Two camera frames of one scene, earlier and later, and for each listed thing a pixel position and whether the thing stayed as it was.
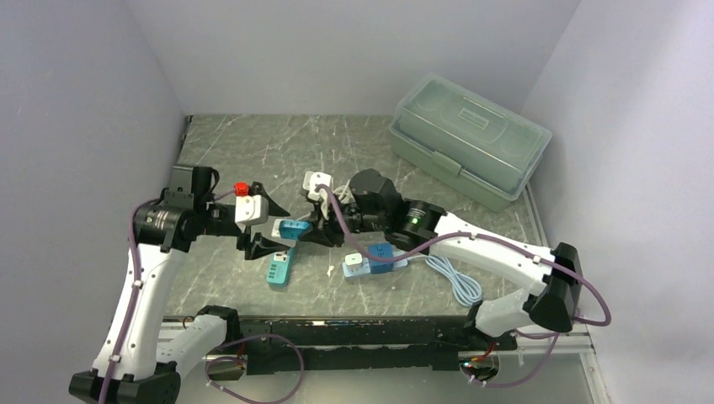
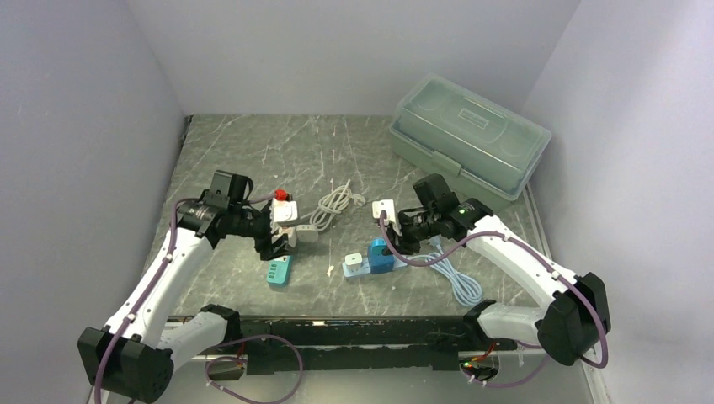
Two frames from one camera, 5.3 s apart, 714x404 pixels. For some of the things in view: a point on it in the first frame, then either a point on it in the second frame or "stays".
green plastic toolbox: x=466 y=140 stays
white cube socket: x=275 y=231 -> x=292 y=235
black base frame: x=301 y=346 stays
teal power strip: x=279 y=267 stays
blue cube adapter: x=380 y=249 stays
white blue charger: x=293 y=230 -> x=378 y=244
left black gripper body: x=215 y=221 -> x=254 y=224
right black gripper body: x=357 y=221 -> x=416 y=228
